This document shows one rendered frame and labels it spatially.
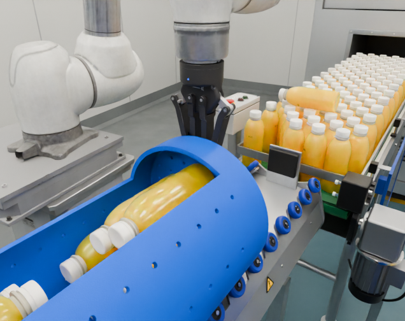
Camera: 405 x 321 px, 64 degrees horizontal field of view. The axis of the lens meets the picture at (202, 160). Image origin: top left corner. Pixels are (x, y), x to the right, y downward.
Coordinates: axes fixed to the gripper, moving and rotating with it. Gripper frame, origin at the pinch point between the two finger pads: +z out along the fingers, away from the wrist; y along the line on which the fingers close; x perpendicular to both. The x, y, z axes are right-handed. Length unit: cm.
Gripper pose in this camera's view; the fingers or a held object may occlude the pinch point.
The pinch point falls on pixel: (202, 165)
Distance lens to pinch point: 63.6
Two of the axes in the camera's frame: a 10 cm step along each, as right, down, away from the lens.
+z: 0.0, 8.9, 4.6
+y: -8.1, -2.7, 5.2
